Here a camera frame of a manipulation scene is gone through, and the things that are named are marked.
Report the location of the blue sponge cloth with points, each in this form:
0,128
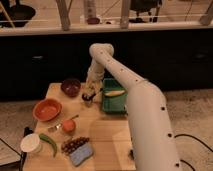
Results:
81,154

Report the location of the white lidded cup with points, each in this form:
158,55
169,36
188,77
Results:
33,143

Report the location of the yellow banana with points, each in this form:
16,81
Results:
114,93

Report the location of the black office chair base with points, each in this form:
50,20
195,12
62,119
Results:
19,14

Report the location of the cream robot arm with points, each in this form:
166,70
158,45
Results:
153,143

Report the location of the metal spoon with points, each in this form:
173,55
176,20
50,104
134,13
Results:
54,128

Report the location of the green chili pepper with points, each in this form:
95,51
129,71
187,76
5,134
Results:
50,141

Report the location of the orange bowl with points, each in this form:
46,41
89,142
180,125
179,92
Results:
47,109

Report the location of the black marker pen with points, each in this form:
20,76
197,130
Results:
23,146

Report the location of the green tray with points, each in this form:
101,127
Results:
113,105

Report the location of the bunch of brown grapes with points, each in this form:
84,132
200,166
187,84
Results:
71,145

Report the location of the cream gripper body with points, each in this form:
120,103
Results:
92,88

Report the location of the dark red bowl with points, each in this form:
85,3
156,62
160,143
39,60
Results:
71,87

